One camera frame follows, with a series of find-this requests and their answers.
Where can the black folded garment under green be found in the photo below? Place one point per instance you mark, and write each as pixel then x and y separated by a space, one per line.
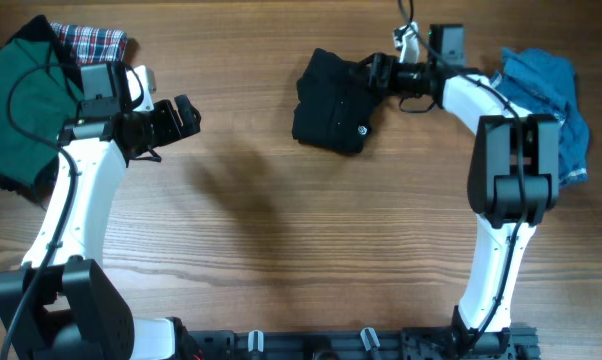
pixel 38 29

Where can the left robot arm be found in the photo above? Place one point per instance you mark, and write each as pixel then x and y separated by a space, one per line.
pixel 59 304

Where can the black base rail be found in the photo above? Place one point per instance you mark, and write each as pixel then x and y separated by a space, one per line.
pixel 351 345

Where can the plaid red blue shirt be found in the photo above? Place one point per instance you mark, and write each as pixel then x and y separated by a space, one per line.
pixel 88 45

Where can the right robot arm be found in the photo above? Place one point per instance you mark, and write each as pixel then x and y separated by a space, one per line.
pixel 512 183

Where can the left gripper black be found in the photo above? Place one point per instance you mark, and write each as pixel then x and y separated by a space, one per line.
pixel 171 130

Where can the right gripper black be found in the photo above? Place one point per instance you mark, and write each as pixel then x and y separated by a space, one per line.
pixel 379 59

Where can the blue denim cloth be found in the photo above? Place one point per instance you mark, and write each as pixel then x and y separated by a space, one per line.
pixel 543 83

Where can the green folded cloth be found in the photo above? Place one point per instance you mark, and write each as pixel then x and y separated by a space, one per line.
pixel 36 95

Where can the black shirt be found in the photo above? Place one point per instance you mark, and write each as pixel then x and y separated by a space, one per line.
pixel 334 107

